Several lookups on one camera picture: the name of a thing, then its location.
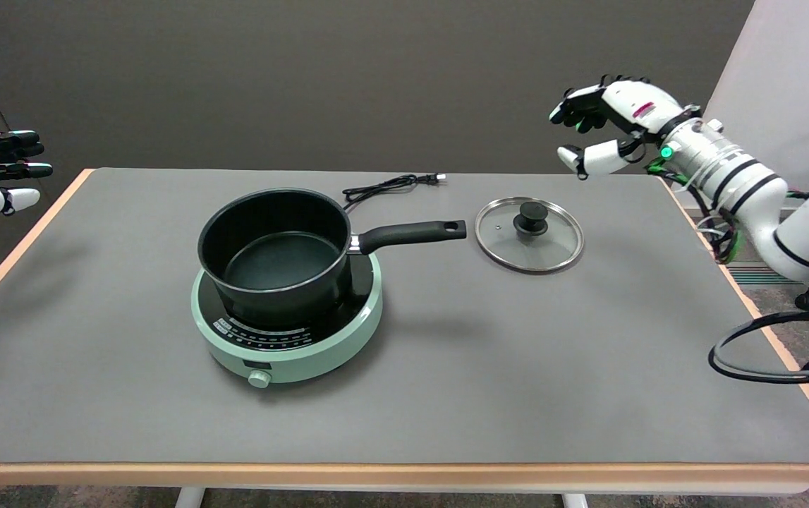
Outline grey table mat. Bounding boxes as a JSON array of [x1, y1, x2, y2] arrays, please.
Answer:
[[0, 168, 809, 466]]

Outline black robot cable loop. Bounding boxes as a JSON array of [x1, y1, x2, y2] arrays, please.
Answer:
[[707, 310, 809, 385]]

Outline black saucepan with handle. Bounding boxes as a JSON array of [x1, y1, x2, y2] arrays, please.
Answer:
[[197, 187, 468, 332]]

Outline green round induction cooker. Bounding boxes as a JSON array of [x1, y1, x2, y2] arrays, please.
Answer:
[[190, 250, 384, 389]]

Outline black power cord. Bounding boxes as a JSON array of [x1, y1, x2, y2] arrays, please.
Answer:
[[342, 172, 446, 212]]

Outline white partition panel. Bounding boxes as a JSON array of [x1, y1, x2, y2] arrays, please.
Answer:
[[672, 0, 809, 212]]

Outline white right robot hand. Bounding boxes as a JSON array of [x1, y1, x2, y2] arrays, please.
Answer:
[[549, 74, 687, 181]]

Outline metal floor vent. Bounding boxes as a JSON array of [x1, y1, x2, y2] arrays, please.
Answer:
[[729, 264, 809, 289]]

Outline glass pot lid black knob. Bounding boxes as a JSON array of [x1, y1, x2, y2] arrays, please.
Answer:
[[475, 196, 585, 274]]

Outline coloured wrist wire bundle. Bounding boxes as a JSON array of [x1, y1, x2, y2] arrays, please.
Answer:
[[646, 157, 745, 266]]

